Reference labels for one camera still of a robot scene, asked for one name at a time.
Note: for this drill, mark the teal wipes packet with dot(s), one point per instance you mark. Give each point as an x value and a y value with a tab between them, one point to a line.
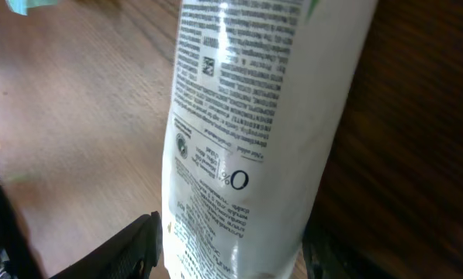
21	7

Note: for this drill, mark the white tube with tan cap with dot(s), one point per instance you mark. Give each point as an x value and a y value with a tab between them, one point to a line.
258	91

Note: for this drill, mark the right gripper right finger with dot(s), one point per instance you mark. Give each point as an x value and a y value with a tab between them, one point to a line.
327	257

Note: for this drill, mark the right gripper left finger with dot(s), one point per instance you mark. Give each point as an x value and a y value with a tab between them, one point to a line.
131	253

